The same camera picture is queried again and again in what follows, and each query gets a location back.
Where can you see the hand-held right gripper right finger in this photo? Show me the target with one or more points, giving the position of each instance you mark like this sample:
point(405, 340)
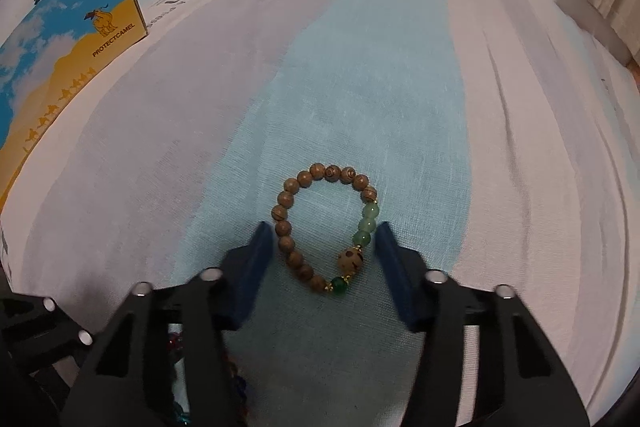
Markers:
point(395, 272)

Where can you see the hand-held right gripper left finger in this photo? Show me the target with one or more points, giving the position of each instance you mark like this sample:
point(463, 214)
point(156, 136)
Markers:
point(252, 267)

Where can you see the blue and yellow cardboard box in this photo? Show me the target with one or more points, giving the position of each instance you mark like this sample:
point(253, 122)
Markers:
point(75, 67)

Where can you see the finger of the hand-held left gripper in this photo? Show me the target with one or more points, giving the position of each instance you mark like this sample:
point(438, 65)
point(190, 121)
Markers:
point(30, 327)

